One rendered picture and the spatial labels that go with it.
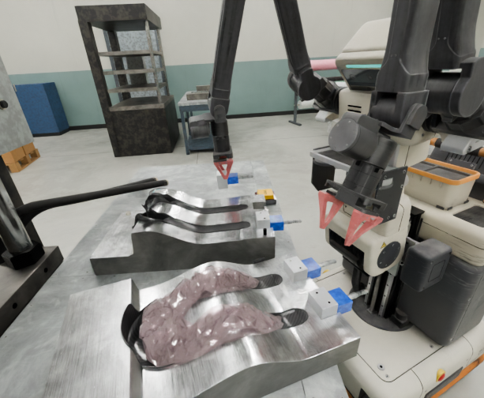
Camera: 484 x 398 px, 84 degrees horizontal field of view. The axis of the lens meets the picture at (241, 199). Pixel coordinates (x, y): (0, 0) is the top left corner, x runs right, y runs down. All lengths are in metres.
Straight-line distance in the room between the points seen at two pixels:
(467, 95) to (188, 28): 6.78
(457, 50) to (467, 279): 0.76
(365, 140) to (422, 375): 1.01
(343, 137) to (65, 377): 0.56
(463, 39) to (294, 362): 0.61
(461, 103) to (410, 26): 0.17
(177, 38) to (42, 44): 2.88
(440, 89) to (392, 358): 0.99
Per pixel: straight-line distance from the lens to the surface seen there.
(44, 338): 0.78
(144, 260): 0.80
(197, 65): 7.15
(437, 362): 1.38
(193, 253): 0.76
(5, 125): 1.26
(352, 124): 0.48
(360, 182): 0.53
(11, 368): 0.77
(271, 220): 0.77
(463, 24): 0.64
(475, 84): 0.65
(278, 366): 0.52
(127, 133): 4.80
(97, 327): 0.58
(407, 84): 0.53
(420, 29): 0.55
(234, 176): 0.98
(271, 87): 7.32
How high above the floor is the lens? 1.31
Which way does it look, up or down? 27 degrees down
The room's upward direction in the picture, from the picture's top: 3 degrees counter-clockwise
